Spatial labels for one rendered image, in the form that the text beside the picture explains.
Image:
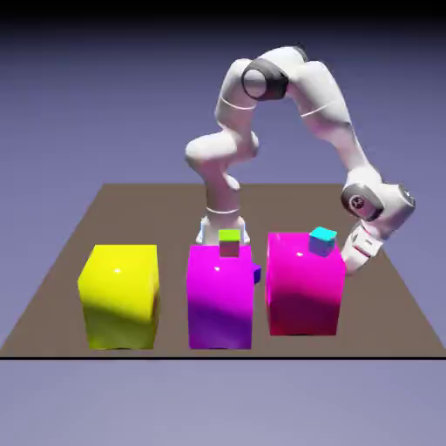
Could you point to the small purple cube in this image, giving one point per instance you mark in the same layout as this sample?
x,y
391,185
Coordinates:
x,y
256,273

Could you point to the small green cube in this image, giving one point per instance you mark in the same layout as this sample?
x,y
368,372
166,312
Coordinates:
x,y
229,242

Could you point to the large yellow box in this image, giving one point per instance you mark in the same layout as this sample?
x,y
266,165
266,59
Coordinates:
x,y
118,296

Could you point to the large pink box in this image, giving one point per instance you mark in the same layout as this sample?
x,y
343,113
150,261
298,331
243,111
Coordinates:
x,y
303,289

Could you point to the small cyan cube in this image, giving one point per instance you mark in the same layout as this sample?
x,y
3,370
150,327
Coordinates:
x,y
322,242

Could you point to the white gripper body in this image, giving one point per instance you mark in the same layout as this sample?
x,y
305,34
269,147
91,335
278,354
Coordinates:
x,y
359,251

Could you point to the large magenta box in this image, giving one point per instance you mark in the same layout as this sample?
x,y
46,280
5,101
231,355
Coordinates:
x,y
219,296

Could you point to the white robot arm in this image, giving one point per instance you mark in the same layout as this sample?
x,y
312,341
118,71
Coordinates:
x,y
324,101

